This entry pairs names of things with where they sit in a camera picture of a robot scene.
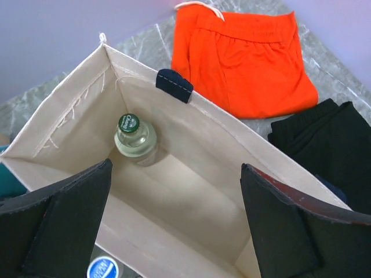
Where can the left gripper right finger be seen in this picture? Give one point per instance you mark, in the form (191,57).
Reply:
(297,235)

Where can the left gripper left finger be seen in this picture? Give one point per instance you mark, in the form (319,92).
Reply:
(51,232)

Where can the pocari sweat plastic bottle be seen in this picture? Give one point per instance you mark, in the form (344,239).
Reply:
(104,267)

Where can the cream canvas tote bag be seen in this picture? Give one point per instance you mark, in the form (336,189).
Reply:
(180,217)

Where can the teal garment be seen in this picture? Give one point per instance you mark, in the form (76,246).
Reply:
(10,185)

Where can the black cloth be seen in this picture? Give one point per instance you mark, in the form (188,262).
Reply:
(332,142)

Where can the far clear glass bottle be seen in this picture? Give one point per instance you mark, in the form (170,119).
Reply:
(136,139)

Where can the orange cloth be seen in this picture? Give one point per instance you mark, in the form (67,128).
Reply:
(250,65)

